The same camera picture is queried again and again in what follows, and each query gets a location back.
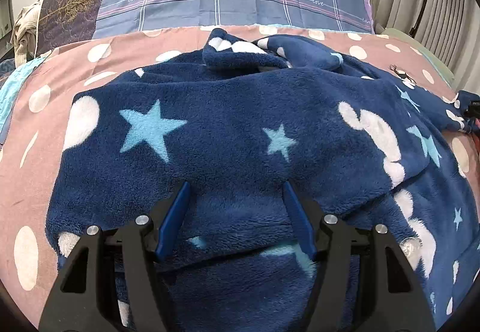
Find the beige curtain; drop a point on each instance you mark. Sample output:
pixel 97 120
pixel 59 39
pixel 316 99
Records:
pixel 449 29

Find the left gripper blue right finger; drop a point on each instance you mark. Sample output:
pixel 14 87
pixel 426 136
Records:
pixel 302 227

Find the pink polka dot bedsheet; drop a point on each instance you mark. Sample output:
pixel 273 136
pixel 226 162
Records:
pixel 33 136

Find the dark floral pillow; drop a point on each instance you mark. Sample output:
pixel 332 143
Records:
pixel 65 22

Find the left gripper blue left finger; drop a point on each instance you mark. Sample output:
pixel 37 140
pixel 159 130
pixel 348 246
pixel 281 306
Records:
pixel 172 217

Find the light blue blanket edge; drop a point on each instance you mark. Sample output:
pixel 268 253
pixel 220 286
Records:
pixel 10 91

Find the light green sheet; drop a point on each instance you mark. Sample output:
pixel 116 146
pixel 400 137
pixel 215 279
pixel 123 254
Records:
pixel 439 66

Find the beige crumpled cloth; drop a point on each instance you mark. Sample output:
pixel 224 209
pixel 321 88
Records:
pixel 24 33

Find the navy star fleece garment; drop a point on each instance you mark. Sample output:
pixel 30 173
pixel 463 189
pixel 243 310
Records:
pixel 240 166

